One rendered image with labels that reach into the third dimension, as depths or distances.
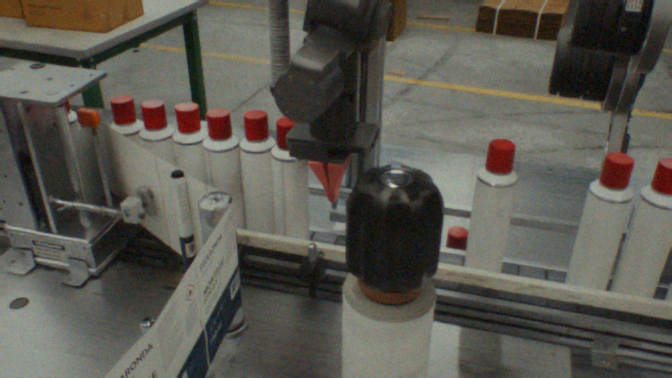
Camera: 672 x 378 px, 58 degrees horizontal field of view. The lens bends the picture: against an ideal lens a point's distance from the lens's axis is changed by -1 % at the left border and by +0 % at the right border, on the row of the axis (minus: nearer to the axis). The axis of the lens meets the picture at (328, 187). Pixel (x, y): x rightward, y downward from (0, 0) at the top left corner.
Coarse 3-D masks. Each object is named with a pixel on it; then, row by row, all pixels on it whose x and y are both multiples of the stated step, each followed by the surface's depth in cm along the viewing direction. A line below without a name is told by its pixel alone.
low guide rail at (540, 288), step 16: (240, 240) 89; (256, 240) 88; (272, 240) 87; (288, 240) 87; (304, 240) 87; (336, 256) 86; (448, 272) 82; (464, 272) 81; (480, 272) 81; (496, 272) 81; (496, 288) 81; (512, 288) 80; (528, 288) 79; (544, 288) 79; (560, 288) 78; (576, 288) 78; (592, 304) 78; (608, 304) 77; (624, 304) 77; (640, 304) 76; (656, 304) 75
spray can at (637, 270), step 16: (656, 176) 72; (640, 192) 74; (656, 192) 72; (640, 208) 74; (656, 208) 72; (640, 224) 74; (656, 224) 73; (640, 240) 75; (656, 240) 74; (624, 256) 78; (640, 256) 76; (656, 256) 75; (624, 272) 78; (640, 272) 77; (656, 272) 76; (624, 288) 79; (640, 288) 78; (656, 288) 79
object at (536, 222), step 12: (312, 192) 91; (324, 192) 90; (348, 192) 89; (444, 204) 86; (456, 204) 86; (456, 216) 86; (468, 216) 86; (516, 216) 84; (528, 216) 84; (540, 228) 83; (552, 228) 83; (564, 228) 82; (576, 228) 82; (624, 240) 81
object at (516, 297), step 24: (312, 240) 93; (336, 240) 94; (336, 264) 88; (456, 264) 88; (504, 264) 88; (456, 288) 83; (480, 288) 83; (576, 312) 80; (600, 312) 79; (624, 312) 79
